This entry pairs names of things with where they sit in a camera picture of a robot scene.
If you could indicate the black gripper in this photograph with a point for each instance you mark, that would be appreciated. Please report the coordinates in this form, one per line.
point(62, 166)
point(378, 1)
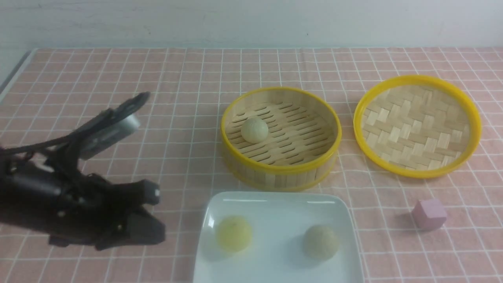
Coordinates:
point(92, 211)

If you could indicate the beige steamed bun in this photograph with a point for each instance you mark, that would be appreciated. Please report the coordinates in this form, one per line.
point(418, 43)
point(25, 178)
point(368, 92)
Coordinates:
point(254, 130)
point(320, 242)

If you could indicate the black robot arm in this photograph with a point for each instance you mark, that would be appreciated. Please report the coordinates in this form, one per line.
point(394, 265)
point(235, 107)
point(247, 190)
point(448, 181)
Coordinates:
point(45, 191)

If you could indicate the yellow steamed bun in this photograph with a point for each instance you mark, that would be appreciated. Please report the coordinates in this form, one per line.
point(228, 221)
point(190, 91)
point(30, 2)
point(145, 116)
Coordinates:
point(234, 234)

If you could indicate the white square plate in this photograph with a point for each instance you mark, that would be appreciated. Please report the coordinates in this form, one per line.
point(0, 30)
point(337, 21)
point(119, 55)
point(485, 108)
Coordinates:
point(275, 254)

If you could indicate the pink checkered tablecloth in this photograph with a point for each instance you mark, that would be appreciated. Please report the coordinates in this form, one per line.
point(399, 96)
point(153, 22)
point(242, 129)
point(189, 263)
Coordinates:
point(177, 145)

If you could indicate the yellow-rimmed bamboo steamer basket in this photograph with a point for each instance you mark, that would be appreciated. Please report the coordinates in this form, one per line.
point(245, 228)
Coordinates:
point(301, 148)

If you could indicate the yellow-rimmed woven steamer lid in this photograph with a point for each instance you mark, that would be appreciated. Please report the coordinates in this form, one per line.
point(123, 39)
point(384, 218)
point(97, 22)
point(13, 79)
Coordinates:
point(417, 126)

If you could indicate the pink cube block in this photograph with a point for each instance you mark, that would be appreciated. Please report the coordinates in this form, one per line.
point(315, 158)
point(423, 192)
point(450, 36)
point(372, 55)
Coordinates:
point(429, 214)

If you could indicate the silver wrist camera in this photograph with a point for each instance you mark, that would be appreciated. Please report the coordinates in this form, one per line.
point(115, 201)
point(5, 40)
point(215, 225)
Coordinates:
point(105, 138)

